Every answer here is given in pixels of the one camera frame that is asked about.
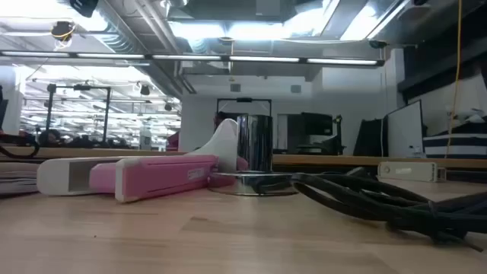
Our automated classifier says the chrome lamp socket base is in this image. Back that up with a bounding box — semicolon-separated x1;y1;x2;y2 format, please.
207;113;300;197

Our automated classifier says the black monitor on arm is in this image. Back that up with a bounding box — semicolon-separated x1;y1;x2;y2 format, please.
287;112;345;156

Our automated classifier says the long ceiling light strip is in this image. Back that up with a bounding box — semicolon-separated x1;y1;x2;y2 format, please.
0;49;385;68

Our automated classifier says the person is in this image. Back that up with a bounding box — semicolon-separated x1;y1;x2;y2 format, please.
212;111;229;132
37;128;64;148

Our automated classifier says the light brown wooden desk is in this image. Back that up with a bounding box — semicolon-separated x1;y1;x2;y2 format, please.
0;146;487;170

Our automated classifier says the white board panel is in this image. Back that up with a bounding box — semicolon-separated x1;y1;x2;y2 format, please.
387;99;425;158

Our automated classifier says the navy white striped box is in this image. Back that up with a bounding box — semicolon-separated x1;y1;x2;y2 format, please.
422;131;487;159

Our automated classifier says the black ceiling device yellow wire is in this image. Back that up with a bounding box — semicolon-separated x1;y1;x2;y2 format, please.
50;21;76;50

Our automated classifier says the black looped cable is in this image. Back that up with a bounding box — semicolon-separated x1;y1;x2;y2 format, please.
0;131;41;160

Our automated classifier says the black lamp power cord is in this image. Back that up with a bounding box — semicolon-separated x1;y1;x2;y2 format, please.
291;166;487;253

